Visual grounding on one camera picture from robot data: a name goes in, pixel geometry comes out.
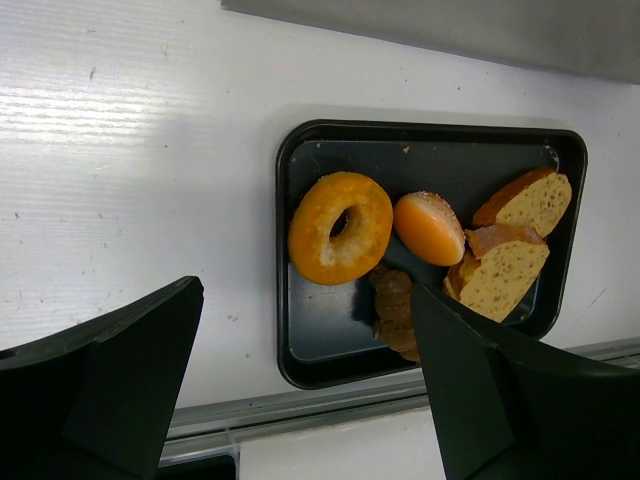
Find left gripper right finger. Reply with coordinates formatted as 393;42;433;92
411;284;639;479

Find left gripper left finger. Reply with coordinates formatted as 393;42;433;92
1;276;204;479

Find front seeded bread slice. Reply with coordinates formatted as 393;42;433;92
443;224;550;323

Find seeded bread slice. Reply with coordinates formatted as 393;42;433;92
443;224;550;323
472;167;572;238

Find back seeded bread slice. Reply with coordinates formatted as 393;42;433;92
472;167;572;238

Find brown chocolate croissant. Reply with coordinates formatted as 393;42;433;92
368;263;420;364

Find black baking tray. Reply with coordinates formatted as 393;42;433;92
275;120;588;389

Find round orange bun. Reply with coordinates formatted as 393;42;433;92
394;192;465;267

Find orange glazed donut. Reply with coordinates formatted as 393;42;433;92
288;172;393;286

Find aluminium rail front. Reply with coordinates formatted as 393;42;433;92
159;335;640;451

